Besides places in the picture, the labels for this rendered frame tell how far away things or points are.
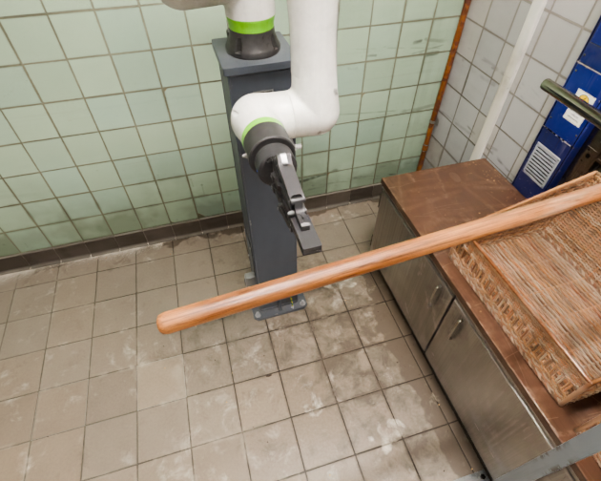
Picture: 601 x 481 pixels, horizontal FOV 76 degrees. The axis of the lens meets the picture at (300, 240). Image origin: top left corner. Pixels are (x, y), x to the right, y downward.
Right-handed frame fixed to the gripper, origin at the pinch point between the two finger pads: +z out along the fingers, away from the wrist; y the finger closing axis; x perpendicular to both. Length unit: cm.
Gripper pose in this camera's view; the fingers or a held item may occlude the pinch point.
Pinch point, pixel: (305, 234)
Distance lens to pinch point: 59.7
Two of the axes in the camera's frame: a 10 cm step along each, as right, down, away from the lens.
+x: -9.6, 2.2, -2.0
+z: 2.9, 7.1, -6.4
